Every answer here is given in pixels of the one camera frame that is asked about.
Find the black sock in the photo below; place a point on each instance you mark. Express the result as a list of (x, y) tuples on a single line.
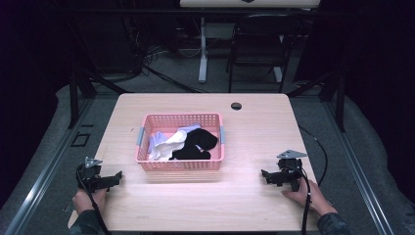
[(197, 145)]

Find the black folding chair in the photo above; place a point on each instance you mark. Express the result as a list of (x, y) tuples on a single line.
[(261, 42)]

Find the person's right hand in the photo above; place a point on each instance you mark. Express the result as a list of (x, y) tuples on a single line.
[(306, 197)]

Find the black metal frame stand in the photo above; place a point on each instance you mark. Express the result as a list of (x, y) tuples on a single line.
[(336, 91), (78, 91)]

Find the white desk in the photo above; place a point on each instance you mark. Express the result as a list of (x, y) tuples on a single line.
[(249, 3)]

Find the person's left hand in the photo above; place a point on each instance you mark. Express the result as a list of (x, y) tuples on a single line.
[(85, 200)]

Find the white sock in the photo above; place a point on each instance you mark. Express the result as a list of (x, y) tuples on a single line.
[(169, 147)]

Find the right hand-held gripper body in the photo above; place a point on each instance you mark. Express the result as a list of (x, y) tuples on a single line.
[(288, 173)]

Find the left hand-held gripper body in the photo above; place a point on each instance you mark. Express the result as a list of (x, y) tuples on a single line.
[(93, 181)]

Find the pink plastic basket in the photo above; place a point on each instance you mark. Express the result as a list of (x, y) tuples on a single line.
[(208, 164)]

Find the lavender sock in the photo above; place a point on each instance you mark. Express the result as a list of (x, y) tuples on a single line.
[(157, 138)]

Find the aluminium floor rail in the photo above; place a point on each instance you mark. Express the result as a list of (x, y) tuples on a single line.
[(45, 176), (359, 176)]

